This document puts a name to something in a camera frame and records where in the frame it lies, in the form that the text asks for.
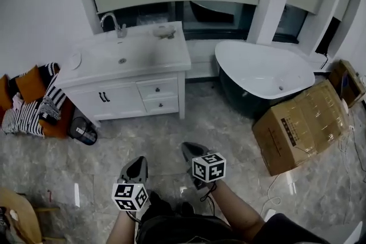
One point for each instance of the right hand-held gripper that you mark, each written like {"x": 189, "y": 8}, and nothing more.
{"x": 208, "y": 168}

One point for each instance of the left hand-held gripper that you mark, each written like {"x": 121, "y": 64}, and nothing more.
{"x": 128, "y": 197}

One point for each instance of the white drawer with black knob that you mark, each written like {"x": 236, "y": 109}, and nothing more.
{"x": 157, "y": 88}

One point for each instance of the person's right forearm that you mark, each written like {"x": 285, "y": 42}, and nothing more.
{"x": 240, "y": 211}

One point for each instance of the person's left forearm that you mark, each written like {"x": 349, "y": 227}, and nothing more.
{"x": 123, "y": 228}

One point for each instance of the person's left leg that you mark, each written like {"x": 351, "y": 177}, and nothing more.
{"x": 160, "y": 205}

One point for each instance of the black mesh wastebasket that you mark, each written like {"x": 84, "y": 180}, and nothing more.
{"x": 83, "y": 131}

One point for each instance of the white cabinet door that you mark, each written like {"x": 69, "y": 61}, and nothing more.
{"x": 85, "y": 105}
{"x": 125, "y": 101}

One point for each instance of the person's black shirt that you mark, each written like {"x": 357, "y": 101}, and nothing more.
{"x": 200, "y": 232}

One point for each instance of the small red tool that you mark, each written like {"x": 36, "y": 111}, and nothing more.
{"x": 49, "y": 195}

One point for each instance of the orange sofa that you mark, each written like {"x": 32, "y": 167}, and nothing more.
{"x": 57, "y": 128}

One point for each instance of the white power strip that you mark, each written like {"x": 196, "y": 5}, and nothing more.
{"x": 270, "y": 215}

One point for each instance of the white and dark bathtub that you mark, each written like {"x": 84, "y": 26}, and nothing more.
{"x": 257, "y": 65}

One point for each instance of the large cardboard box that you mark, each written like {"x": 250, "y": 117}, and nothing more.
{"x": 300, "y": 128}

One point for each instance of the chrome sink drain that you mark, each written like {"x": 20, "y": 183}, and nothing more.
{"x": 122, "y": 60}

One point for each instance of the striped black white blanket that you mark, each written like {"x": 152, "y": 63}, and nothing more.
{"x": 23, "y": 120}

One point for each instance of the wooden chair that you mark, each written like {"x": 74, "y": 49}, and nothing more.
{"x": 17, "y": 214}

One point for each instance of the white soap dish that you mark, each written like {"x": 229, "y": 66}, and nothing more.
{"x": 163, "y": 29}

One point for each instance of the white ceramic sink top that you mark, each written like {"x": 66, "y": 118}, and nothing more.
{"x": 114, "y": 48}

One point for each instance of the round white lid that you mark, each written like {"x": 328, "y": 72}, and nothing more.
{"x": 75, "y": 60}

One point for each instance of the black knitted cushion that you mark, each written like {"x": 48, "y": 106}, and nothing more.
{"x": 47, "y": 70}

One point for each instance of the clear plastic bag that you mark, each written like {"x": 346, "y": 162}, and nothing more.
{"x": 153, "y": 20}

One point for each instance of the pink cloth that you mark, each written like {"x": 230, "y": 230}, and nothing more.
{"x": 17, "y": 101}

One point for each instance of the chrome faucet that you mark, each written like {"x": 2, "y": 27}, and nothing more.
{"x": 120, "y": 31}

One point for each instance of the white ceramic fixture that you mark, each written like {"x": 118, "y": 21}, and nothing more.
{"x": 346, "y": 107}

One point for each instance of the small cardboard box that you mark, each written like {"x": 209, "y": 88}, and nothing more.
{"x": 350, "y": 83}

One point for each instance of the white low cabinet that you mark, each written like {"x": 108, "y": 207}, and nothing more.
{"x": 354, "y": 234}

